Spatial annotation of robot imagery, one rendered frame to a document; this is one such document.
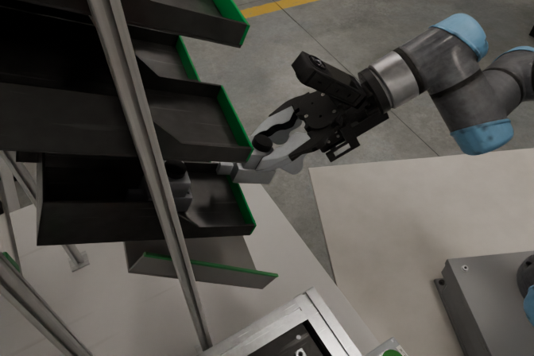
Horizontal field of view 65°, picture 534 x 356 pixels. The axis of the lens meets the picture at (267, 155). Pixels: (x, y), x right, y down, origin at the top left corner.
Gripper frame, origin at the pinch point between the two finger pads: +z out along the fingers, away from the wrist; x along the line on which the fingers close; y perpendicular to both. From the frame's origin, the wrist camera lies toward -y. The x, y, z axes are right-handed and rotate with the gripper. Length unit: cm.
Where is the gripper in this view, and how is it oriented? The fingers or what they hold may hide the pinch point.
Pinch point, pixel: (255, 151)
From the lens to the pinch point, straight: 62.6
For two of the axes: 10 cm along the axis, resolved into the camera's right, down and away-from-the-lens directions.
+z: -8.5, 5.1, 1.3
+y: 4.2, 5.2, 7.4
